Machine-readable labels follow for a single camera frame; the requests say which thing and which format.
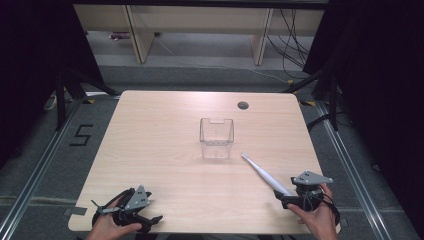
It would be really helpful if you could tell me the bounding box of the white electric toothbrush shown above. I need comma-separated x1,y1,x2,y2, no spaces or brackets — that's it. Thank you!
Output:
241,152,295,198

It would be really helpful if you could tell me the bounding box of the person's left hand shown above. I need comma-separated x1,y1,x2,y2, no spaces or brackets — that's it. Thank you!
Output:
85,196,143,240

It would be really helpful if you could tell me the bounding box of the clear plastic container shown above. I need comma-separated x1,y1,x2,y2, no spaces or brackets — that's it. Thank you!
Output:
199,117,235,160

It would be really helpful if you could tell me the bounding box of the person's right hand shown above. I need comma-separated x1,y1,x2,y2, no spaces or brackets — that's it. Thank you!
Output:
287,183,338,240

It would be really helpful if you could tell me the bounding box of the grey floor tape patch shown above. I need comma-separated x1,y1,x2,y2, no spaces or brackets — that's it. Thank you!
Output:
64,206,89,217

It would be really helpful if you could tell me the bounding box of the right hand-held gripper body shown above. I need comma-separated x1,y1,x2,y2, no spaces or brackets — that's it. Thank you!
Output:
290,170,334,213

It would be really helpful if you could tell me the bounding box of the black metal stand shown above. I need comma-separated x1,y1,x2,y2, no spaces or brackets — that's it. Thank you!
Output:
283,66,342,132
54,68,122,132

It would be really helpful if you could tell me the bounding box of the small purple object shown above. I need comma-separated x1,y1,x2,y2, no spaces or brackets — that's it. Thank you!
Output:
108,31,132,41

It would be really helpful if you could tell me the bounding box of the thick black floor cable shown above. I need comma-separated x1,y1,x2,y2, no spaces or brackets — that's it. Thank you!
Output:
305,112,332,132

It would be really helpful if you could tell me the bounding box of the metal floor rail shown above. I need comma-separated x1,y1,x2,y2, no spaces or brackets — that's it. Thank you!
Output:
0,97,84,240
314,100,394,240

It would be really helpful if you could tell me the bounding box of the bundle of black cables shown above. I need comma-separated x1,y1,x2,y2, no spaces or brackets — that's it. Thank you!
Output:
266,9,312,80

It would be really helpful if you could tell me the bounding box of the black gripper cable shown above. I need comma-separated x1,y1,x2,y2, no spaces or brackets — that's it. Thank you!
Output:
318,191,342,227
91,187,136,228

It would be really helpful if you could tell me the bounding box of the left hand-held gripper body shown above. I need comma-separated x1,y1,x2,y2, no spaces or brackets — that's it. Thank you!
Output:
91,185,154,234

